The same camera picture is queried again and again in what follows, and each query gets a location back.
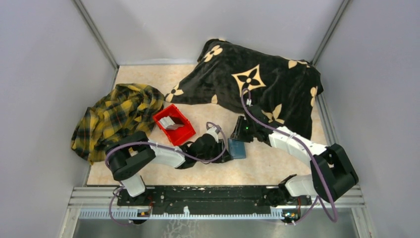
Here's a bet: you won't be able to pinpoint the blue card holder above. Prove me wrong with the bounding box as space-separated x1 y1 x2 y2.
228 138 247 159

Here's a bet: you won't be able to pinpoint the red plastic bin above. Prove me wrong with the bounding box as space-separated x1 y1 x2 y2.
153 104 196 146

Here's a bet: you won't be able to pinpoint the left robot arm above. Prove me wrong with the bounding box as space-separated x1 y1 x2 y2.
105 131 231 205

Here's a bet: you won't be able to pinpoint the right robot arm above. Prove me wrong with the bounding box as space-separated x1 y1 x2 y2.
231 106 359 204

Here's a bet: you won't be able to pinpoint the cards in red bin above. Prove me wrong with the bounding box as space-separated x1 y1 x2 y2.
159 116 185 130

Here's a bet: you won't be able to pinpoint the black floral blanket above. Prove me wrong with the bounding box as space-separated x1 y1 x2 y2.
165 39 323 139

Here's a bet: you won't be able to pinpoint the yellow plaid shirt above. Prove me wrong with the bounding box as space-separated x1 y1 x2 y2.
70 83 164 164

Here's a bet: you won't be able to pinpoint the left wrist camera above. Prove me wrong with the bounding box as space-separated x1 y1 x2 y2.
206 126 219 143

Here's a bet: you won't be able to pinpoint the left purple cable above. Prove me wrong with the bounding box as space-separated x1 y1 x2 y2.
105 121 229 227

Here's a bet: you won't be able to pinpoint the purple cable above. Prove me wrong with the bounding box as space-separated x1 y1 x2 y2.
105 121 229 227
240 88 339 226

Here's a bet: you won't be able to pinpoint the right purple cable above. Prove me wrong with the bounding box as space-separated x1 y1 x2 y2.
240 88 339 226

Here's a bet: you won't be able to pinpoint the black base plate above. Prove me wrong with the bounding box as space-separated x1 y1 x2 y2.
117 185 312 215

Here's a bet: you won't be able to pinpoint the aluminium front rail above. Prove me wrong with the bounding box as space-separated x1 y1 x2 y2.
67 185 367 221

